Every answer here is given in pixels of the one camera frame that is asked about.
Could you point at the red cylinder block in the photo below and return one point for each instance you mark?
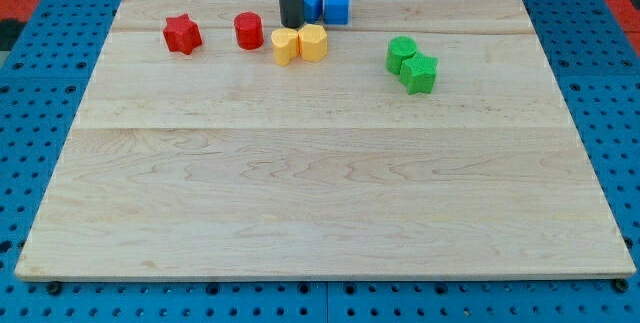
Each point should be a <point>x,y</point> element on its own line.
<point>248,29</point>

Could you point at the red star block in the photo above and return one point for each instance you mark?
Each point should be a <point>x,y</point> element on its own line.
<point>182,34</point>

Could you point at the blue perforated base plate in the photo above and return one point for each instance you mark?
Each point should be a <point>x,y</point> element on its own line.
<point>48,69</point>

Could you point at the light wooden board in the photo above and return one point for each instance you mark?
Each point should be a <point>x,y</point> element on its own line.
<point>223,166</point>

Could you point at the yellow hexagon block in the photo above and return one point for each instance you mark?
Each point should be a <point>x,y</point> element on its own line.
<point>313,42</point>

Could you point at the yellow heart block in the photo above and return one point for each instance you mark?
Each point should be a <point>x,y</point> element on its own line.
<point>285,45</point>

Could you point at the green star block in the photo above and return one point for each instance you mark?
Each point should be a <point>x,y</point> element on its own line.
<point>418,73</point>

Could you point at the green cylinder block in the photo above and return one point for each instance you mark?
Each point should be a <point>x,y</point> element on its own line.
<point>399,49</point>

